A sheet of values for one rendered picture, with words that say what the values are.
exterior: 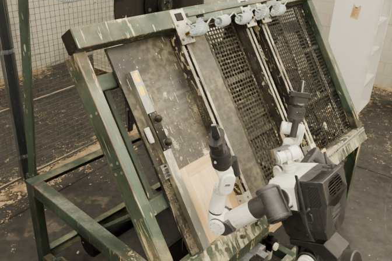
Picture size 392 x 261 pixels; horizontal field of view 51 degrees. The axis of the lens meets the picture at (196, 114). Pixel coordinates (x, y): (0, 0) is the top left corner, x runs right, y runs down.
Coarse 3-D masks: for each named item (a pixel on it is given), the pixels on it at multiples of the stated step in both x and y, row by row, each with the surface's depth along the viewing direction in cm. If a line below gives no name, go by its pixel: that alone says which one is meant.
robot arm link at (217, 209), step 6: (216, 198) 182; (222, 198) 182; (210, 204) 185; (216, 204) 183; (222, 204) 184; (210, 210) 186; (216, 210) 184; (222, 210) 185; (228, 210) 191; (210, 216) 187; (216, 216) 186; (222, 216) 186
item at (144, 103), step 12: (132, 72) 202; (132, 84) 202; (144, 96) 203; (144, 108) 202; (156, 144) 204; (168, 156) 203; (180, 180) 205; (180, 192) 203; (180, 204) 205; (192, 204) 206; (192, 216) 204; (192, 228) 205; (204, 240) 205
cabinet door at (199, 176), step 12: (204, 156) 221; (192, 168) 214; (204, 168) 220; (192, 180) 213; (204, 180) 218; (216, 180) 223; (192, 192) 210; (204, 192) 216; (204, 204) 214; (228, 204) 225; (204, 216) 212; (204, 228) 210
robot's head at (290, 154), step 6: (282, 150) 190; (288, 150) 188; (294, 150) 188; (282, 156) 187; (288, 156) 187; (294, 156) 187; (300, 156) 189; (282, 162) 186; (288, 162) 188; (288, 168) 188
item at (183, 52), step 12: (180, 12) 223; (180, 24) 221; (180, 36) 219; (192, 36) 224; (180, 48) 224; (180, 60) 227; (192, 60) 226; (192, 72) 223; (192, 84) 226; (204, 84) 227; (204, 96) 225; (204, 108) 225; (204, 120) 228; (216, 120) 227; (228, 144) 228; (240, 180) 229; (240, 192) 226
